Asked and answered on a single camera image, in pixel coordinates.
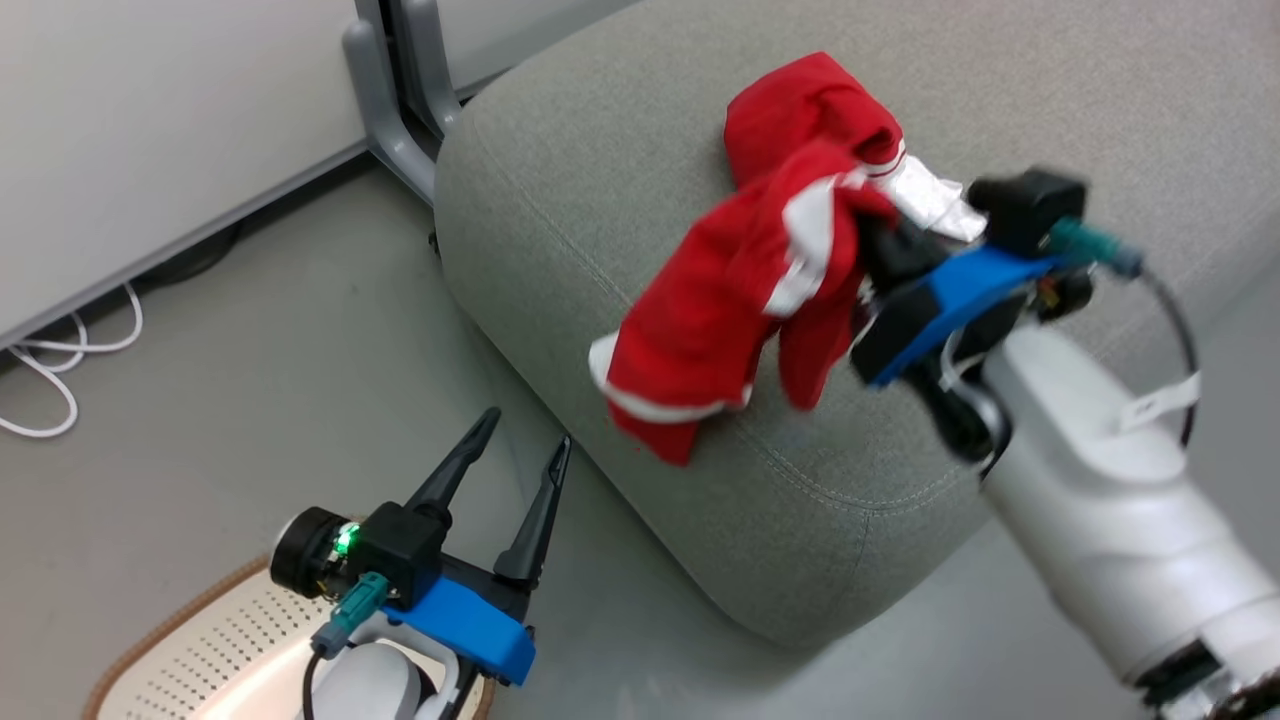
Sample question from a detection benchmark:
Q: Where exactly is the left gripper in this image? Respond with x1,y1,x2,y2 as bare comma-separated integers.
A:
404,406,574,625

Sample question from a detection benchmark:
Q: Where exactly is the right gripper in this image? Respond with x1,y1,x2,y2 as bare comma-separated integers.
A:
848,212,1011,467

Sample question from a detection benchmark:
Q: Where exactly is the red garment with white trim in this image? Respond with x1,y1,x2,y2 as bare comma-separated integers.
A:
588,52,906,468

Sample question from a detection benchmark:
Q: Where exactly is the white perforated laundry basket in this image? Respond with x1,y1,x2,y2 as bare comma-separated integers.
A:
82,555,498,720

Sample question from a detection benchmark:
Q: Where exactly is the grey fabric sofa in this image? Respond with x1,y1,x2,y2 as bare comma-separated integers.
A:
433,0,1280,651

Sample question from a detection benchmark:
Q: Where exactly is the right blue camera mount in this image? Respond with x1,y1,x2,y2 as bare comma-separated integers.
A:
868,243,1086,389

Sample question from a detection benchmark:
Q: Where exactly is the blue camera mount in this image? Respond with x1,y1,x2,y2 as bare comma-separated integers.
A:
383,573,538,688
868,243,1086,389

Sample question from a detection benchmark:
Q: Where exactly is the left blue camera mount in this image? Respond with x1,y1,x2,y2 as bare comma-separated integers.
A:
383,573,538,688

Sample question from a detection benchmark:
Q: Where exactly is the left teal connector black cable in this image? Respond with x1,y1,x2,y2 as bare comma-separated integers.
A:
302,572,391,720

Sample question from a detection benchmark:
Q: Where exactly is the teal connector black cable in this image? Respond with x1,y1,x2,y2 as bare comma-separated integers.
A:
1048,216,1203,448
302,572,391,720

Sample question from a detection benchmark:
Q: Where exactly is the right teal connector black cable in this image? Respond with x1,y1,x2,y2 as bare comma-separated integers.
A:
1048,216,1203,448

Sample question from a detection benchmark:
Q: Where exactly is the white cable label tag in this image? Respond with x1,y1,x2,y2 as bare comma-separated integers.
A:
1113,372,1203,434

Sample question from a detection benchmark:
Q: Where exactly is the grey metal partition post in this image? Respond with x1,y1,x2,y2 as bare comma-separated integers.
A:
343,0,466,206

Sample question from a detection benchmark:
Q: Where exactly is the white floor cable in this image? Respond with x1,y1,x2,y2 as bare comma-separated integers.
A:
5,283,146,354
0,345,79,439

